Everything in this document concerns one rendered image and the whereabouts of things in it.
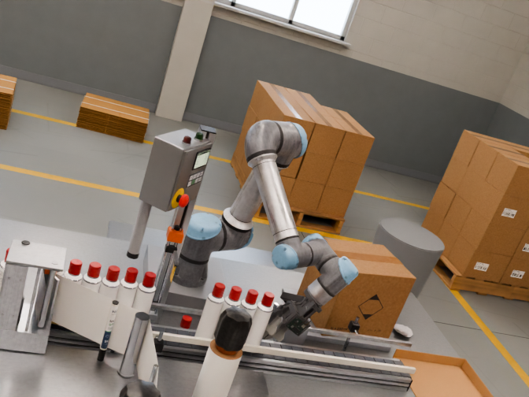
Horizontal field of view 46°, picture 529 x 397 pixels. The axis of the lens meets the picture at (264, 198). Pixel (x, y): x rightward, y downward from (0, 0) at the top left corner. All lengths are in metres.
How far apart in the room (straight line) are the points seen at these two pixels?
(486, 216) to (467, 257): 0.38
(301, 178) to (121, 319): 3.67
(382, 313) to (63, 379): 1.17
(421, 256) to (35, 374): 2.91
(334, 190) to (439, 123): 3.02
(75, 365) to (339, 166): 3.84
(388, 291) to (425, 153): 5.96
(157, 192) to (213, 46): 5.43
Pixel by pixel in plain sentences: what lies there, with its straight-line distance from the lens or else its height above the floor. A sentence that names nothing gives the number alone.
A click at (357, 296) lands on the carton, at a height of 1.02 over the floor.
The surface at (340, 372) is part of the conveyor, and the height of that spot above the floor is 0.87.
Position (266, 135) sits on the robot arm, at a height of 1.50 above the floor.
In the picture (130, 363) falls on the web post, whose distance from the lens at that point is 1.76.
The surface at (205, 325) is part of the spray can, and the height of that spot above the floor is 0.95.
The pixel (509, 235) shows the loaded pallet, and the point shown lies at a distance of 5.41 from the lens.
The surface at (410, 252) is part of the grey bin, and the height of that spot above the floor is 0.57.
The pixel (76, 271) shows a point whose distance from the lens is 1.82.
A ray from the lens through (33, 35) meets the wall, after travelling 7.13.
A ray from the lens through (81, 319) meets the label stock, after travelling 1.81.
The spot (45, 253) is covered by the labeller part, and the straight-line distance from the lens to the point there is 1.72.
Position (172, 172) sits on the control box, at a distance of 1.71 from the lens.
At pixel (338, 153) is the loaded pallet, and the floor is 0.69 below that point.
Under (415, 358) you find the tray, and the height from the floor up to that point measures 0.84.
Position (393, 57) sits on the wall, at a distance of 7.66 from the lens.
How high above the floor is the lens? 2.01
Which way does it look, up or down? 21 degrees down
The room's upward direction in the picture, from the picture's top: 19 degrees clockwise
